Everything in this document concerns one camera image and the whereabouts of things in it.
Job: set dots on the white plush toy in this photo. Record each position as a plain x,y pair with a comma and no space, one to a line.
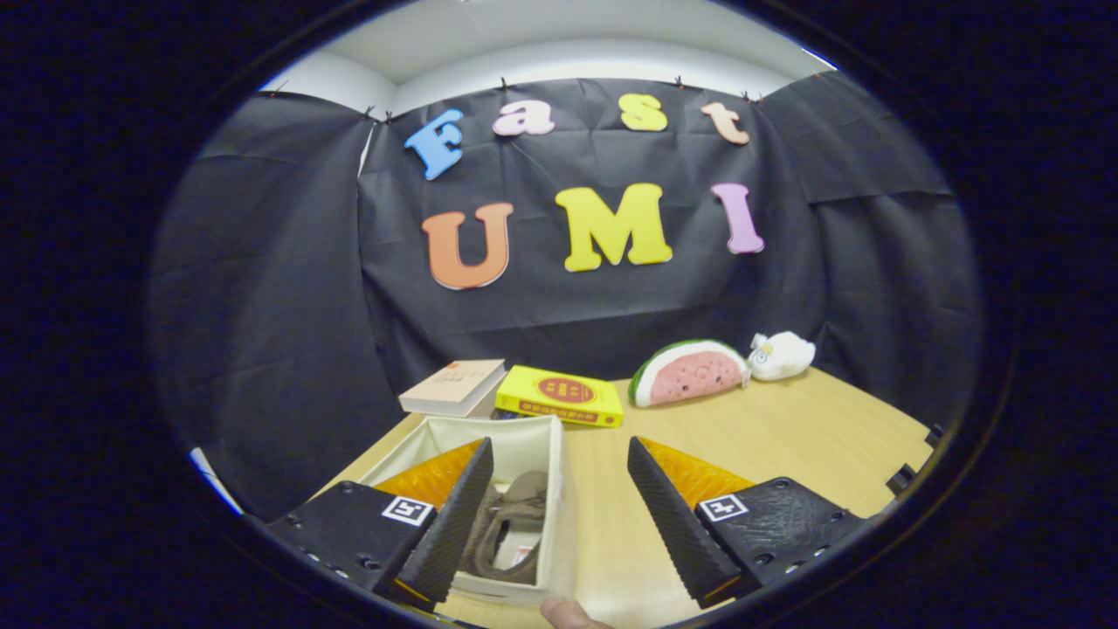
784,356

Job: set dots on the beige paperback book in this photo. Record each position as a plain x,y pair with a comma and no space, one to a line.
454,384

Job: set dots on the black backdrop cloth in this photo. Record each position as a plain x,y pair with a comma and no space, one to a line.
568,314

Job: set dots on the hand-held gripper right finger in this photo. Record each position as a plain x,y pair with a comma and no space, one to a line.
672,533

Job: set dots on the watermelon slice plush toy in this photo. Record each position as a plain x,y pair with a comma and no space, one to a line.
690,376

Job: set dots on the brown suede shoe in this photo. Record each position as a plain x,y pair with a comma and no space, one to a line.
528,491
480,535

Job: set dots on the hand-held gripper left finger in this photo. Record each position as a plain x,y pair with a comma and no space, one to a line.
450,533

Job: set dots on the cream fabric storage box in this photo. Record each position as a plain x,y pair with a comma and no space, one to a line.
533,445

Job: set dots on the yellow book with red circle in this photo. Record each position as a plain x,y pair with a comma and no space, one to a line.
559,395

